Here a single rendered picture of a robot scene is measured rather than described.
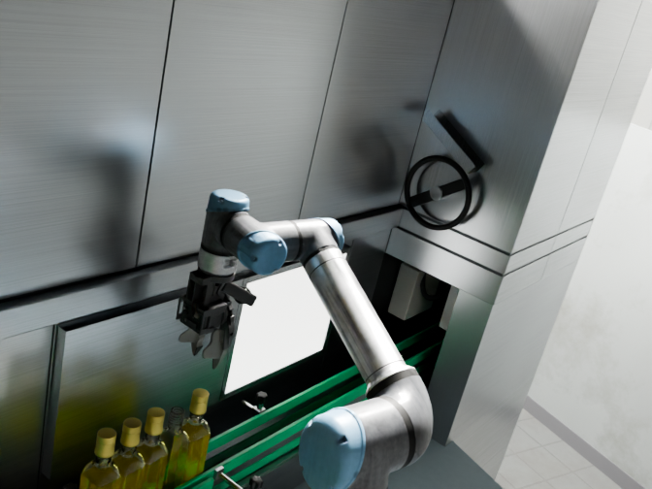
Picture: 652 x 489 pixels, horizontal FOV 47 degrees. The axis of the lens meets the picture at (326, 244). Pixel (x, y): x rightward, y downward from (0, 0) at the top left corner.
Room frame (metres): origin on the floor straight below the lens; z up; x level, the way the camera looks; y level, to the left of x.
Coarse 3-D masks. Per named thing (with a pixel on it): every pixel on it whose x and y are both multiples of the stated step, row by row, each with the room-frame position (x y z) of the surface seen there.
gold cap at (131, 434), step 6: (126, 420) 1.18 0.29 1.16; (132, 420) 1.18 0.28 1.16; (138, 420) 1.19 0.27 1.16; (126, 426) 1.16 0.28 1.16; (132, 426) 1.17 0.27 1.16; (138, 426) 1.17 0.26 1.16; (126, 432) 1.16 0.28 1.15; (132, 432) 1.16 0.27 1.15; (138, 432) 1.17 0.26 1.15; (120, 438) 1.18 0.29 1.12; (126, 438) 1.16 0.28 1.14; (132, 438) 1.16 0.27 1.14; (138, 438) 1.17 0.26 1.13; (126, 444) 1.16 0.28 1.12; (132, 444) 1.16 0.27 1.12
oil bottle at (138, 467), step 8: (120, 448) 1.19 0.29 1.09; (112, 456) 1.17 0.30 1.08; (120, 456) 1.17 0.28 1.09; (136, 456) 1.18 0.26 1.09; (120, 464) 1.15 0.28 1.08; (128, 464) 1.15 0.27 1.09; (136, 464) 1.17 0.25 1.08; (144, 464) 1.18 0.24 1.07; (120, 472) 1.15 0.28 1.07; (128, 472) 1.15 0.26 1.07; (136, 472) 1.16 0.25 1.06; (144, 472) 1.18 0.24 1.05; (120, 480) 1.14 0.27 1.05; (128, 480) 1.15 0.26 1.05; (136, 480) 1.17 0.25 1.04; (120, 488) 1.14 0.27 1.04; (128, 488) 1.15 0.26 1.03; (136, 488) 1.17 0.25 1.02
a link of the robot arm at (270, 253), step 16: (224, 224) 1.25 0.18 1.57; (240, 224) 1.24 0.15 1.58; (256, 224) 1.24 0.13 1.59; (272, 224) 1.25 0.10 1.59; (288, 224) 1.27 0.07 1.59; (224, 240) 1.24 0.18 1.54; (240, 240) 1.21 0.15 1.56; (256, 240) 1.19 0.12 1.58; (272, 240) 1.19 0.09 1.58; (288, 240) 1.24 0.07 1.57; (240, 256) 1.20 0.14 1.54; (256, 256) 1.18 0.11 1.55; (272, 256) 1.20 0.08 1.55; (288, 256) 1.25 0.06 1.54; (256, 272) 1.18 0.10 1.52; (272, 272) 1.20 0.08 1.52
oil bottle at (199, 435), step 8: (184, 424) 1.31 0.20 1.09; (192, 424) 1.31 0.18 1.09; (200, 424) 1.32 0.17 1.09; (208, 424) 1.33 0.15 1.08; (192, 432) 1.30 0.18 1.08; (200, 432) 1.31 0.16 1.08; (208, 432) 1.32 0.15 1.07; (192, 440) 1.29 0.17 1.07; (200, 440) 1.31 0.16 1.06; (208, 440) 1.33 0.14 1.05; (192, 448) 1.29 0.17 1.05; (200, 448) 1.31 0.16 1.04; (192, 456) 1.29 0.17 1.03; (200, 456) 1.31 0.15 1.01; (192, 464) 1.30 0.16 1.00; (200, 464) 1.32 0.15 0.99; (184, 472) 1.29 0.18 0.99; (192, 472) 1.30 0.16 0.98; (200, 472) 1.32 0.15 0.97; (184, 480) 1.29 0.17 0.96
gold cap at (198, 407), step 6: (198, 390) 1.33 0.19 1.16; (204, 390) 1.34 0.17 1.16; (192, 396) 1.32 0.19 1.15; (198, 396) 1.31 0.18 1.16; (204, 396) 1.32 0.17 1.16; (192, 402) 1.31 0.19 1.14; (198, 402) 1.31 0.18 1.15; (204, 402) 1.31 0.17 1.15; (192, 408) 1.31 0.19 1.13; (198, 408) 1.31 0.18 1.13; (204, 408) 1.32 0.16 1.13; (198, 414) 1.31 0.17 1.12
